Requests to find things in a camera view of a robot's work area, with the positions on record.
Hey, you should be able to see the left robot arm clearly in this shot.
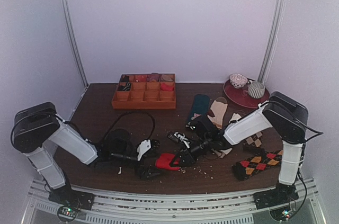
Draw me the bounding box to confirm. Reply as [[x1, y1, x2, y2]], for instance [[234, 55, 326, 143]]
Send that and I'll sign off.
[[10, 102, 161, 205]]

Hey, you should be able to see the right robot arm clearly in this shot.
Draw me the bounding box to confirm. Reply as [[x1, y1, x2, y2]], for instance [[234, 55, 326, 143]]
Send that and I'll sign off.
[[170, 91, 309, 204]]

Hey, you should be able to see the white brown sock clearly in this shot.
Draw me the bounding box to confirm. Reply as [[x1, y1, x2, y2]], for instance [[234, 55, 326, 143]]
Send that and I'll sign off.
[[211, 113, 241, 158]]

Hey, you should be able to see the wooden divided organizer tray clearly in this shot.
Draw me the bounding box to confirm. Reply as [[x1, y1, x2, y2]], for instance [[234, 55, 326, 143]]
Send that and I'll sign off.
[[112, 73, 176, 110]]

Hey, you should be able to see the cream striped sock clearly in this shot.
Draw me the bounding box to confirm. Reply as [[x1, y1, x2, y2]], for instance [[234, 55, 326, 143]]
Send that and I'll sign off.
[[207, 97, 228, 129]]

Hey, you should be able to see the green reindeer sock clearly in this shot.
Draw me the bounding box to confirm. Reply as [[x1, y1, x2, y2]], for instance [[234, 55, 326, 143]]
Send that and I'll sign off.
[[185, 94, 210, 128]]

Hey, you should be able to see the rolled red sock in tray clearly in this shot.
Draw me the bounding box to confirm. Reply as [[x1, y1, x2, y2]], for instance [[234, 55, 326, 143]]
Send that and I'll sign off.
[[160, 82, 175, 92]]

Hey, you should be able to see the black red argyle sock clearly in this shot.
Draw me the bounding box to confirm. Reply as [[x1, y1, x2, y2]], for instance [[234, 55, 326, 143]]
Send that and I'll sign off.
[[231, 149, 283, 181]]

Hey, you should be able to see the black white sock in tray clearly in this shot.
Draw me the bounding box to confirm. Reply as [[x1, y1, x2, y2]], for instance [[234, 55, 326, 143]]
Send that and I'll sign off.
[[118, 82, 132, 92]]

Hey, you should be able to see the brown argyle sock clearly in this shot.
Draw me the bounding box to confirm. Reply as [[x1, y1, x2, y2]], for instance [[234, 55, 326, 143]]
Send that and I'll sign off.
[[243, 132, 263, 148]]

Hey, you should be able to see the red plate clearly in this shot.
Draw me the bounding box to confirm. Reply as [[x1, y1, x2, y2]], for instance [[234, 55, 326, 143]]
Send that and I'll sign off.
[[223, 80, 270, 109]]

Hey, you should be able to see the patterned white bowl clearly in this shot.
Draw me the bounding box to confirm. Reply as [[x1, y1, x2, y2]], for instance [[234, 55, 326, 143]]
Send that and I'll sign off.
[[229, 74, 248, 89]]

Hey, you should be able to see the striped grey cup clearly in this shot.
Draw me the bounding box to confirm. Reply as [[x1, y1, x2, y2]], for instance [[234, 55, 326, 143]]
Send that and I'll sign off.
[[248, 81, 265, 99]]

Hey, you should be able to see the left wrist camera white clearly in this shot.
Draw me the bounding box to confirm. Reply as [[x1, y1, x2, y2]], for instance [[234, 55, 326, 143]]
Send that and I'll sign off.
[[137, 139, 151, 161]]

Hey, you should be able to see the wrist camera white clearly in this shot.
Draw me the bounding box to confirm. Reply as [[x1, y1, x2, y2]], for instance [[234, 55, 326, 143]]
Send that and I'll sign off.
[[137, 139, 151, 161], [167, 132, 191, 148]]

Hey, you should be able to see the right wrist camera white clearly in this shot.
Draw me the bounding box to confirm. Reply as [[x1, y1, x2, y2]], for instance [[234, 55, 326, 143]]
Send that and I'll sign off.
[[167, 132, 191, 148]]

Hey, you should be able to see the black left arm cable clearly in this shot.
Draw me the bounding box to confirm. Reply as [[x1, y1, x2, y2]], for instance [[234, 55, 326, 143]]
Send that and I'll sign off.
[[102, 112, 156, 148]]

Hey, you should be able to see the aluminium table rail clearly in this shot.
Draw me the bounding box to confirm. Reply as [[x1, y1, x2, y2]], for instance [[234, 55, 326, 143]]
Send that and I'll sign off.
[[19, 179, 328, 223]]

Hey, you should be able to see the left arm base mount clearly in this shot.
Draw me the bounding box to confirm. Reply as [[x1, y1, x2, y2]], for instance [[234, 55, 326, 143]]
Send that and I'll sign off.
[[48, 190, 94, 222]]

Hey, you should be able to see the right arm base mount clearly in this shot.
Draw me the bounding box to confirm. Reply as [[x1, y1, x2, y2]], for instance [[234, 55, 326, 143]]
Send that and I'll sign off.
[[253, 183, 299, 221]]

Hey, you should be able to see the left aluminium post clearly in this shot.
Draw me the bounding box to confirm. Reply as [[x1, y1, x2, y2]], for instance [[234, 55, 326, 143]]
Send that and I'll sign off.
[[61, 0, 89, 88]]

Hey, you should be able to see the aluminium post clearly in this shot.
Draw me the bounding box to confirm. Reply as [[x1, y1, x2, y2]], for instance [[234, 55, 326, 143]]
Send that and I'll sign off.
[[61, 0, 89, 88], [257, 0, 286, 84]]

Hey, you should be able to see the right aluminium post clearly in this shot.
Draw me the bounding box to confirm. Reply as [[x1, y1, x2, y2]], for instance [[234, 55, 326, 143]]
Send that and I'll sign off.
[[257, 0, 286, 84]]

